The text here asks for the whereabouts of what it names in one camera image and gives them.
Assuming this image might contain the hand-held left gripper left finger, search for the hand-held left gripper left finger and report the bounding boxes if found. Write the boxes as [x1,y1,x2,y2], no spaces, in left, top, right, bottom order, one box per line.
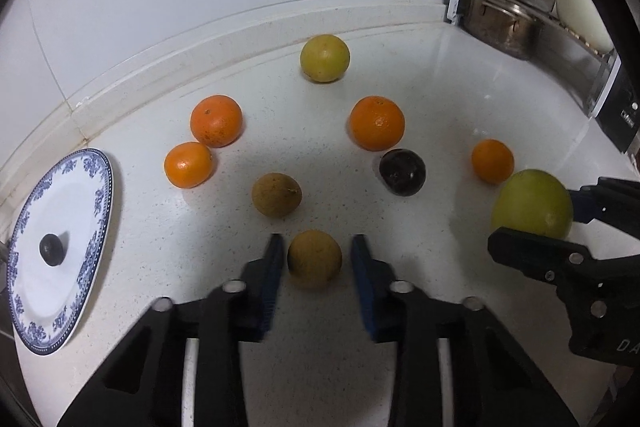
[57,233,286,427]

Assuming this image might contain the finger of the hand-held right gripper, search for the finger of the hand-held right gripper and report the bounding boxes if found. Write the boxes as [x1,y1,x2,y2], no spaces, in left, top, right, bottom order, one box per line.
[567,177,640,225]
[487,227,592,294]

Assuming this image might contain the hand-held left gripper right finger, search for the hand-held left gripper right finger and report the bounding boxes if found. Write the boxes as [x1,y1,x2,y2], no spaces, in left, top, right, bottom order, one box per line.
[350,234,581,427]

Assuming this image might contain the brown round fruit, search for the brown round fruit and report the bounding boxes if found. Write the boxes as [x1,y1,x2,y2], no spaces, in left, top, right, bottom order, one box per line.
[251,173,303,219]
[287,229,344,290]

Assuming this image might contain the large green round fruit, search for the large green round fruit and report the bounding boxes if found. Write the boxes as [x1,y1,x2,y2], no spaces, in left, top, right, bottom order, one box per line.
[491,169,574,242]

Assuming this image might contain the small orange mandarin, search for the small orange mandarin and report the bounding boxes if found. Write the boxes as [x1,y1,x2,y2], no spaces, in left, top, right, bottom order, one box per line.
[471,139,515,184]

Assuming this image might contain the dark purple passion fruit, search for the dark purple passion fruit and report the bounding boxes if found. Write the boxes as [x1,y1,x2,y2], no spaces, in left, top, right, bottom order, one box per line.
[378,149,427,196]

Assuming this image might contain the yellow-green round fruit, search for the yellow-green round fruit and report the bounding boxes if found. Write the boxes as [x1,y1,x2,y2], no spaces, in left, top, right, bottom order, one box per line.
[300,34,351,84]

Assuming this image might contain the blue patterned white plate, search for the blue patterned white plate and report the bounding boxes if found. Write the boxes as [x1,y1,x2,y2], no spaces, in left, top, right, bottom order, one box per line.
[6,148,114,356]

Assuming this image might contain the black appliance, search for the black appliance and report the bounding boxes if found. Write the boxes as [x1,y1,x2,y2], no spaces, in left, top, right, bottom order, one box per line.
[594,57,640,154]

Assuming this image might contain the white bowl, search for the white bowl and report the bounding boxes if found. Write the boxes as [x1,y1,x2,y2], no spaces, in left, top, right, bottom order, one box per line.
[556,0,615,51]

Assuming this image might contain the small dark round fruit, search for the small dark round fruit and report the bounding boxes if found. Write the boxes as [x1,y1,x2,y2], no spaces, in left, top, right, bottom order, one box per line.
[39,234,65,266]

